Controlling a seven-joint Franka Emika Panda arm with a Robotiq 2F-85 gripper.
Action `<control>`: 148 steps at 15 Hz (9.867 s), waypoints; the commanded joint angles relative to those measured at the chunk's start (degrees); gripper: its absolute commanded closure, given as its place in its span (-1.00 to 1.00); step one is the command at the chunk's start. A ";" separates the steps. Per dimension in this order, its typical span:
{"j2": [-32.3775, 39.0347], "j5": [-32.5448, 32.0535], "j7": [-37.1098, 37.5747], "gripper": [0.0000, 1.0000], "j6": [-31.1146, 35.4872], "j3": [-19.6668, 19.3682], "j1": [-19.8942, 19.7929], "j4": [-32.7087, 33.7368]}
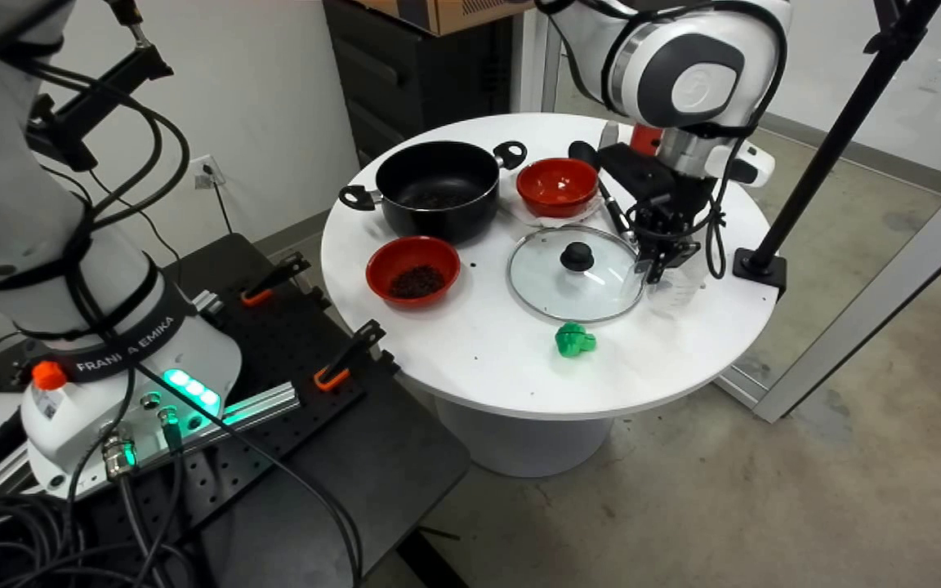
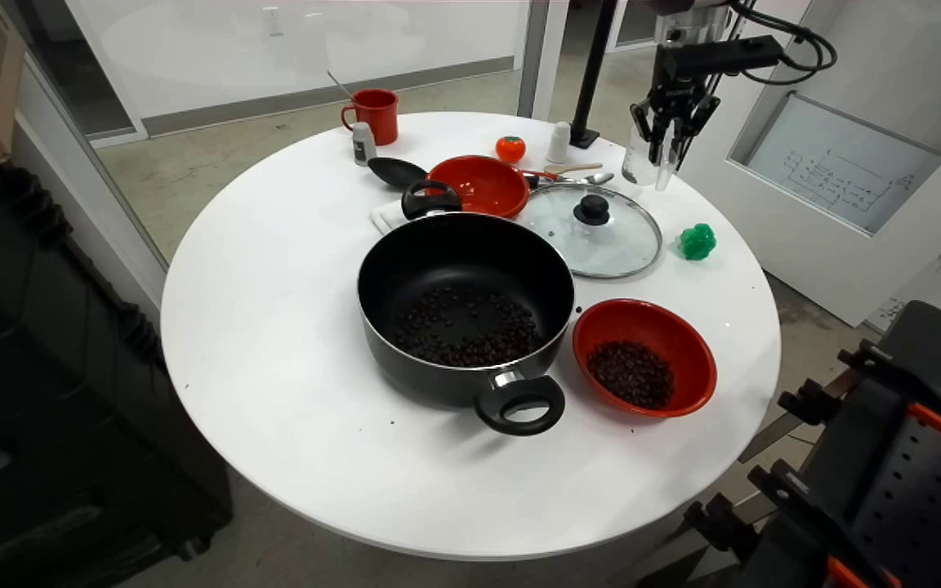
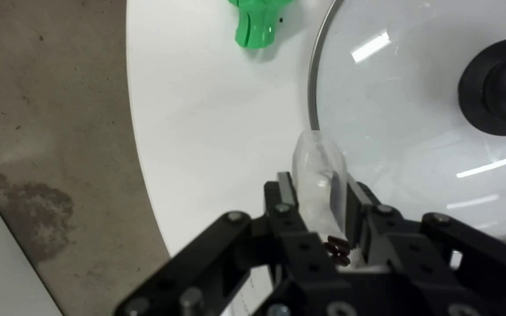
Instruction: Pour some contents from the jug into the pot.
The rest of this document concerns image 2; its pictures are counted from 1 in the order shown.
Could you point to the small white bottle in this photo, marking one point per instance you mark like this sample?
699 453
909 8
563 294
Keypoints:
558 145

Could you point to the grey salt shaker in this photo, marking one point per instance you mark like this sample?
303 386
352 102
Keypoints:
362 142

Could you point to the black tripod pole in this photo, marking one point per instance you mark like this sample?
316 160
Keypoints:
597 67

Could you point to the orange toy tomato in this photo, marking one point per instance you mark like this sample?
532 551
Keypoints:
512 147

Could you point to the coffee beans in bowl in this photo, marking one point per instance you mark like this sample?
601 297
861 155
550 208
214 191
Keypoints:
631 372

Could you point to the glass pot lid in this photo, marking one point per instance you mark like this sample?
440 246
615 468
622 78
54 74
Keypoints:
615 251

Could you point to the coffee beans in pot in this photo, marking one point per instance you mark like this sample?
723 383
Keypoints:
457 326

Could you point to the black ladle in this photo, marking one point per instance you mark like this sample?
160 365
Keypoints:
397 172

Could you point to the wooden spatula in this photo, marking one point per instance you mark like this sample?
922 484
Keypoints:
572 168

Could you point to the empty red bowl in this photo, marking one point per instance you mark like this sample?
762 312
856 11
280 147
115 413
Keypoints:
483 183

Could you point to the black cooking pot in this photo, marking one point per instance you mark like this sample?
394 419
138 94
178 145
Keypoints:
457 261

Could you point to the red bowl with beans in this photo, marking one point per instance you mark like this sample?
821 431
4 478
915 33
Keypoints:
646 321

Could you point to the black perforated breadboard table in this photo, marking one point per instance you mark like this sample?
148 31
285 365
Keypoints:
930 491

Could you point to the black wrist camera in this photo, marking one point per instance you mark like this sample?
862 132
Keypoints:
721 56

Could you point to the red mug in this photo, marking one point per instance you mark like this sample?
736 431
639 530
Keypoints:
379 117

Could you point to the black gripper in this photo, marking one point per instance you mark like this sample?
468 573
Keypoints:
679 94

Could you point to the green toy vegetable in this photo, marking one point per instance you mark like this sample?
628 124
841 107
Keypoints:
697 239

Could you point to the black orange bar clamp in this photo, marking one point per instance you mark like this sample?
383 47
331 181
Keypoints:
905 393
808 511

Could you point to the whiteboard with writing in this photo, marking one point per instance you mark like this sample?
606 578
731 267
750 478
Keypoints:
841 175

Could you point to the clear plastic jug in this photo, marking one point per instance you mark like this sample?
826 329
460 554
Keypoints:
667 183

